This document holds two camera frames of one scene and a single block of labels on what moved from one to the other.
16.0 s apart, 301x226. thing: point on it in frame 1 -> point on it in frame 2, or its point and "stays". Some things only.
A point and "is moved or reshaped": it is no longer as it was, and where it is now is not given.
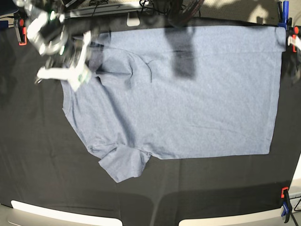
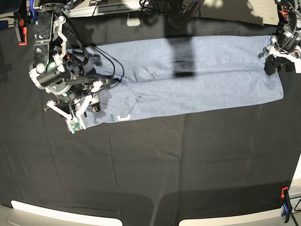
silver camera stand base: (133, 19) stays
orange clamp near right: (282, 189) stays
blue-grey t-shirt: (177, 92) is moved or reshaped
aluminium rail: (96, 10) stays
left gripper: (71, 60) -> (87, 92)
